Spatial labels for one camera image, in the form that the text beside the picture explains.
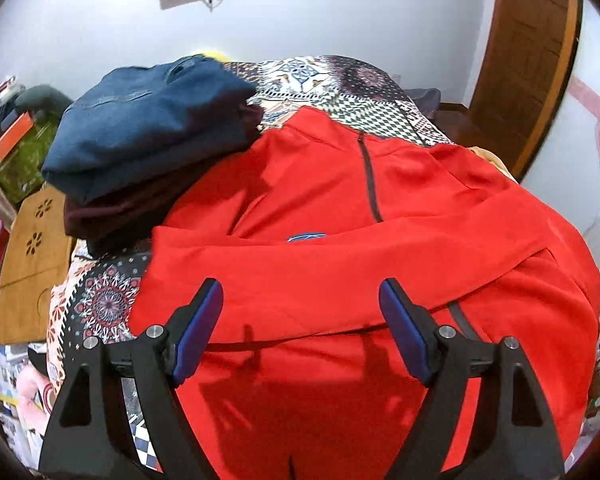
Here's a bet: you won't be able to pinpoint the pink cloth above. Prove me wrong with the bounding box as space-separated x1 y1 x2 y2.
17 365 56 428

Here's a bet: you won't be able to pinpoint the tan board with flower cutouts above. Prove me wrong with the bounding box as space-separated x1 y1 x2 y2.
0 182 76 346

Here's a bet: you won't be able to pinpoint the red jacket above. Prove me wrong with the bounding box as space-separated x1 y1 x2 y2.
128 106 600 480

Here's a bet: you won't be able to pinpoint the dark wooden bed frame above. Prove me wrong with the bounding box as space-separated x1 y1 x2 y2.
432 102 483 147

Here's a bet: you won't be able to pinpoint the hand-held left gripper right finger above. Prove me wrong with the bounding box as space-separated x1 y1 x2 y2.
378 278 566 480

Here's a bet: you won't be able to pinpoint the folded dark garment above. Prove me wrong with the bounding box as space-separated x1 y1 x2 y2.
85 227 155 259

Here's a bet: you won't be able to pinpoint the grey cloth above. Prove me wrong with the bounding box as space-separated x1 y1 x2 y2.
405 87 442 118

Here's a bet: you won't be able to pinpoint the grey-green bag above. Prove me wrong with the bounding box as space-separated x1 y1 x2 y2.
14 85 76 118

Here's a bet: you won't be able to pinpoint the folded blue jeans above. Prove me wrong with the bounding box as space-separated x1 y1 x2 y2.
41 55 258 206

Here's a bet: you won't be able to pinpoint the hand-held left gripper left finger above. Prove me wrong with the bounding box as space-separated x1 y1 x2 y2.
39 278 225 480

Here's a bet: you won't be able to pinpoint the patterned bedsheet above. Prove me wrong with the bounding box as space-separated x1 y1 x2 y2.
45 55 456 480

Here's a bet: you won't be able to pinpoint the brown wooden door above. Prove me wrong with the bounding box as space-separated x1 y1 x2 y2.
467 0 583 181

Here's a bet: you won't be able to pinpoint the orange box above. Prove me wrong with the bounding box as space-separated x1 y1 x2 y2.
0 111 35 161

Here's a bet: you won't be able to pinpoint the folded maroon garment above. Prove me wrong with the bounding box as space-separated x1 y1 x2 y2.
62 102 266 241

